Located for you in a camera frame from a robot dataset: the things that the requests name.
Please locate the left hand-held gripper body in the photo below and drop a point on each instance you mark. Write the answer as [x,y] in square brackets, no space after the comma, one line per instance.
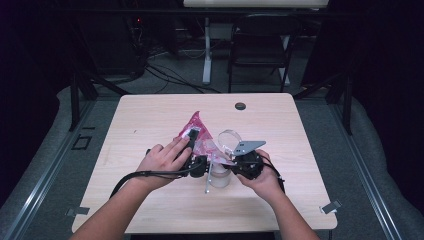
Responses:
[198,166]

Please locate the clear jar with white powder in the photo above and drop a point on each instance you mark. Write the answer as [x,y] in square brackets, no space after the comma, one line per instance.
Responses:
[220,178]

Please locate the pink and white packet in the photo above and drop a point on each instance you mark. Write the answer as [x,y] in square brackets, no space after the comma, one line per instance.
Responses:
[203,133]

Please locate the black folding chair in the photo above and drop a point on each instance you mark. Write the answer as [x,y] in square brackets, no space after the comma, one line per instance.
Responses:
[263,33]

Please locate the person's right hand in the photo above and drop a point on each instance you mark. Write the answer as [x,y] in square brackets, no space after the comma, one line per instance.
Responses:
[266,183]

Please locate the dark curtain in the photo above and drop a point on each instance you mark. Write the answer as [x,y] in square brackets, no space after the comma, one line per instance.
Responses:
[26,83]
[390,83]

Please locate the white desk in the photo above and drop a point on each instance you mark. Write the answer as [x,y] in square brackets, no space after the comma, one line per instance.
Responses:
[253,2]

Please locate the dark equipment cabinet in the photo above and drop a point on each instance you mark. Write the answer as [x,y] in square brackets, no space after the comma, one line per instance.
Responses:
[113,43]

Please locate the person's left hand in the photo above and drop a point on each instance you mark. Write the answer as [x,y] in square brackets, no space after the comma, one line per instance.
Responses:
[160,163]

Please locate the grey tape piece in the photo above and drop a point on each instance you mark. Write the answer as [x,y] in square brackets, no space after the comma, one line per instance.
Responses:
[331,206]
[78,211]

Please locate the aluminium floor rail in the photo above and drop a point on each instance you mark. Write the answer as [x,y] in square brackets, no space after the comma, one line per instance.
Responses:
[363,173]
[43,173]

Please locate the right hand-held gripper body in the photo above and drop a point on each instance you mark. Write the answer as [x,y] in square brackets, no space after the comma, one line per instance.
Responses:
[248,146]

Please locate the black metal stand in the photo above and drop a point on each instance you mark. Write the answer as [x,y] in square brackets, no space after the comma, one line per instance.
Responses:
[75,100]
[347,103]

